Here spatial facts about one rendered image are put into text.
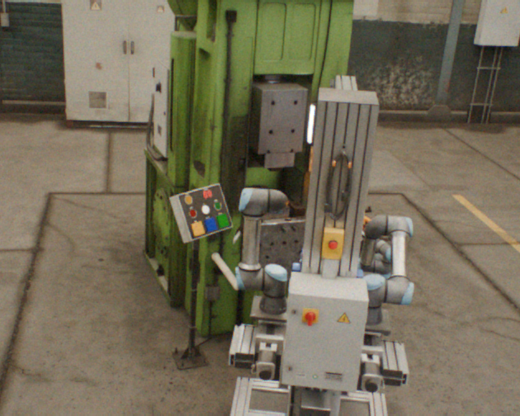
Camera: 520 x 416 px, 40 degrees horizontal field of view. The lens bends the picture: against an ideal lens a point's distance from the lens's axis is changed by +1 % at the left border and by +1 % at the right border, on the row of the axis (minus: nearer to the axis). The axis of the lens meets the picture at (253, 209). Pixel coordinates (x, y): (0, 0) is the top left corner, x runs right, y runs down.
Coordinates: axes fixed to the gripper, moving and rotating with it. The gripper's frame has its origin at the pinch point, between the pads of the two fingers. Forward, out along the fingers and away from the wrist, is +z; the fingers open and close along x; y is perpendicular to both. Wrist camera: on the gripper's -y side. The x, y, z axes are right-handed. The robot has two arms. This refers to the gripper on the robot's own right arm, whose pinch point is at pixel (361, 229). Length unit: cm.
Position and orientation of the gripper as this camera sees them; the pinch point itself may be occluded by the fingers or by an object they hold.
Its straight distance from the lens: 448.0
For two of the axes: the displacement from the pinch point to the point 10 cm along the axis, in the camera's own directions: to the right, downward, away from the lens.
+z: -4.2, -3.7, 8.3
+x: 9.1, -1.0, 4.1
